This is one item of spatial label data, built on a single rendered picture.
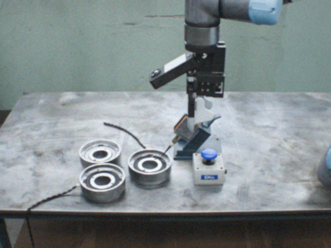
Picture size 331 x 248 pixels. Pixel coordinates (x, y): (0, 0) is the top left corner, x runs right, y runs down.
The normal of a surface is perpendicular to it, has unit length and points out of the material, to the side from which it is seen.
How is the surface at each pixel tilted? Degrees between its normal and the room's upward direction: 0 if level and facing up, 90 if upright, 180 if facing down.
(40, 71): 90
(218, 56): 90
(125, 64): 90
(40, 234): 0
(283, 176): 0
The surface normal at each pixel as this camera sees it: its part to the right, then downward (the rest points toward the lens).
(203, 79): -0.04, 0.50
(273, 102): 0.00, -0.86
